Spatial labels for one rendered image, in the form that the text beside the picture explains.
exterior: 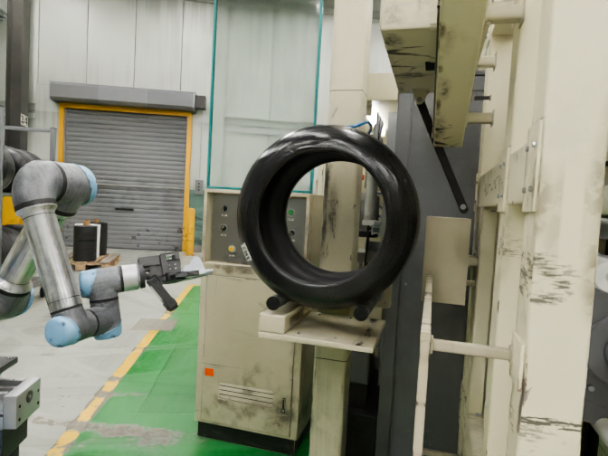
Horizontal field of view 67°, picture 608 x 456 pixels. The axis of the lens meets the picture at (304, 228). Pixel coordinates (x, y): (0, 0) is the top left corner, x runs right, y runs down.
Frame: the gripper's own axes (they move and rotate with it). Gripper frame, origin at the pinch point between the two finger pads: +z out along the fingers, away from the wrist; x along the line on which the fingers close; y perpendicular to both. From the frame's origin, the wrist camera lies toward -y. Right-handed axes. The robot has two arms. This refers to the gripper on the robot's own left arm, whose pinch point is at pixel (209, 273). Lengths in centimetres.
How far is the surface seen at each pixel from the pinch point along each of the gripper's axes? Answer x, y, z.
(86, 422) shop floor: 149, -47, -44
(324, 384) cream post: 34, -45, 45
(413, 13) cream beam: -67, 43, 42
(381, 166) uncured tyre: -35, 18, 46
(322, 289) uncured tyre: -13.5, -12.0, 29.6
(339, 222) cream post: 12, 14, 55
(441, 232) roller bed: -15, 0, 78
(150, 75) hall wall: 792, 574, 120
